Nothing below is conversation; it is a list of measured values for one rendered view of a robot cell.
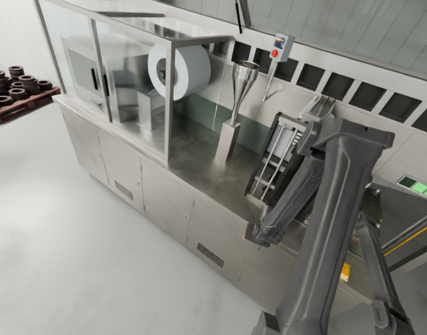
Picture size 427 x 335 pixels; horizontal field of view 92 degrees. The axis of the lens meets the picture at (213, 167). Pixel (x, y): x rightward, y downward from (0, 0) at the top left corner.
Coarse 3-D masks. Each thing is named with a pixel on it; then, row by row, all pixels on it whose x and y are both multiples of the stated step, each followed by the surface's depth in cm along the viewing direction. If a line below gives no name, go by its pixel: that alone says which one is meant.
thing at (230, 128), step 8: (232, 80) 117; (240, 80) 111; (248, 80) 110; (240, 88) 115; (248, 88) 116; (240, 96) 119; (232, 112) 129; (232, 120) 131; (224, 128) 135; (232, 128) 131; (224, 136) 138; (232, 136) 134; (224, 144) 141; (232, 144) 142; (216, 152) 149; (224, 152) 145; (232, 152) 152
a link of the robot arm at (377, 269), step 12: (360, 228) 82; (372, 228) 81; (360, 240) 80; (372, 240) 77; (372, 252) 74; (372, 264) 71; (384, 264) 70; (372, 276) 69; (384, 276) 67; (372, 288) 67; (384, 288) 64; (384, 300) 62; (396, 300) 62; (372, 312) 61; (384, 312) 58; (396, 312) 60; (384, 324) 57; (408, 324) 59
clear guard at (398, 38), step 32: (256, 0) 104; (288, 0) 94; (320, 0) 86; (352, 0) 80; (384, 0) 74; (416, 0) 69; (288, 32) 113; (320, 32) 102; (352, 32) 93; (384, 32) 85; (416, 32) 79; (416, 64) 91
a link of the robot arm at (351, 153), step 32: (352, 128) 30; (352, 160) 30; (320, 192) 33; (352, 192) 29; (320, 224) 30; (352, 224) 29; (320, 256) 29; (288, 288) 33; (320, 288) 28; (288, 320) 29; (320, 320) 28
